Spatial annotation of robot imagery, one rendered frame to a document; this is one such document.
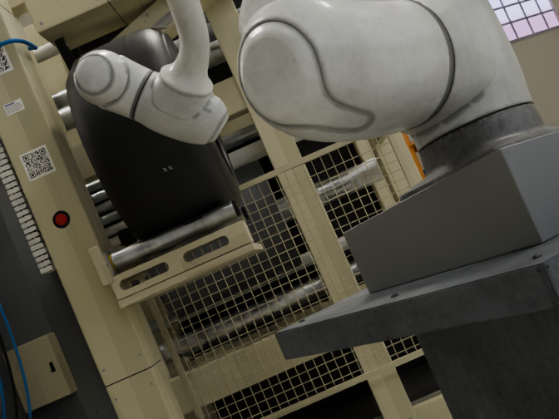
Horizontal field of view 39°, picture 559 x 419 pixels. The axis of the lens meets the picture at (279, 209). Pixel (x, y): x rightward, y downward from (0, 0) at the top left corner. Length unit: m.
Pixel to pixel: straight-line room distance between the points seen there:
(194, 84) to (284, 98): 0.68
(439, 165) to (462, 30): 0.16
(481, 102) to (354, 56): 0.22
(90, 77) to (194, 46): 0.19
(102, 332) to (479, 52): 1.39
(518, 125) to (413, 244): 0.19
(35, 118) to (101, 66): 0.72
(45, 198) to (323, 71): 1.44
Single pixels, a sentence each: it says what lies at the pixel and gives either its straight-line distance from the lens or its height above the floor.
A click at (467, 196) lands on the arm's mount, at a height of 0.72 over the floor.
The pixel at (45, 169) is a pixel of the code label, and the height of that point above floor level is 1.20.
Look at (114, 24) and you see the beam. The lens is 2.64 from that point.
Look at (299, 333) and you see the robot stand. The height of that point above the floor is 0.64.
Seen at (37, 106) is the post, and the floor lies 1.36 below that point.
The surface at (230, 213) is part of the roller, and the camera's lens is 1.96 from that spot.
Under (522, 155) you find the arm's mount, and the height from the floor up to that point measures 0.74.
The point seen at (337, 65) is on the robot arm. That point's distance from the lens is 0.79.
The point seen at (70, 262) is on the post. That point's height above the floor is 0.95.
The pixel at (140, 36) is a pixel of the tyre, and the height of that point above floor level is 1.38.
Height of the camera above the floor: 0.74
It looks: 3 degrees up
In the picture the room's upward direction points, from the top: 24 degrees counter-clockwise
